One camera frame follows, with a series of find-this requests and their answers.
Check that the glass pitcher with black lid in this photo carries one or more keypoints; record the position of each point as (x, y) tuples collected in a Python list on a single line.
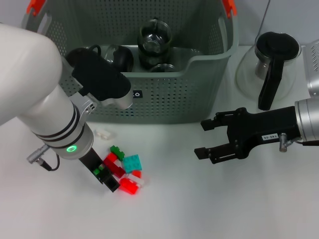
[(276, 44)]

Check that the small bright red toy brick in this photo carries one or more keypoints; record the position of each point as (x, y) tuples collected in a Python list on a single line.
[(111, 157)]

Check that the translucent clear toy brick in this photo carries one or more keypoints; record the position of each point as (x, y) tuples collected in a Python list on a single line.
[(102, 134)]

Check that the dark red toy brick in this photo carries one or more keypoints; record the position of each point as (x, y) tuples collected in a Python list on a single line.
[(117, 170)]

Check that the black clay teapot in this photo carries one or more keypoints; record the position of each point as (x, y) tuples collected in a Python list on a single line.
[(74, 53)]

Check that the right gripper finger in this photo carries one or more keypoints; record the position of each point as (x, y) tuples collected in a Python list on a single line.
[(219, 154), (209, 125)]

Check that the grey-green perforated storage basket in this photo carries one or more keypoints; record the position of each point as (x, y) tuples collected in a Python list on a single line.
[(174, 99)]

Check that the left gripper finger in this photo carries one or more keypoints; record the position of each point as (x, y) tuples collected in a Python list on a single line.
[(112, 183), (101, 178)]

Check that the dark green toy brick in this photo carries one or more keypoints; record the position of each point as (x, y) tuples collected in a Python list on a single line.
[(117, 152)]

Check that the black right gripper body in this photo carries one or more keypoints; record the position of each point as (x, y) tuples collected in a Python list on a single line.
[(259, 127)]

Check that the large bright red toy brick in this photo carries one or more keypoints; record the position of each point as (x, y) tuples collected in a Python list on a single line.
[(128, 186)]

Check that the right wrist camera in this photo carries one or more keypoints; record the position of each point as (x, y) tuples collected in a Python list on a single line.
[(312, 67)]

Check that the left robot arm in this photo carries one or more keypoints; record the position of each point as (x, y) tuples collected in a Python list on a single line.
[(30, 74)]

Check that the translucent green toy brick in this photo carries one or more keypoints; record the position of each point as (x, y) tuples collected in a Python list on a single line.
[(96, 171)]

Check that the teal square toy brick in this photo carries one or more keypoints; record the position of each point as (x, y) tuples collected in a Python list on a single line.
[(132, 163)]

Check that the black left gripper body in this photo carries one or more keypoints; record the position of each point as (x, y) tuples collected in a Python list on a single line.
[(91, 159)]

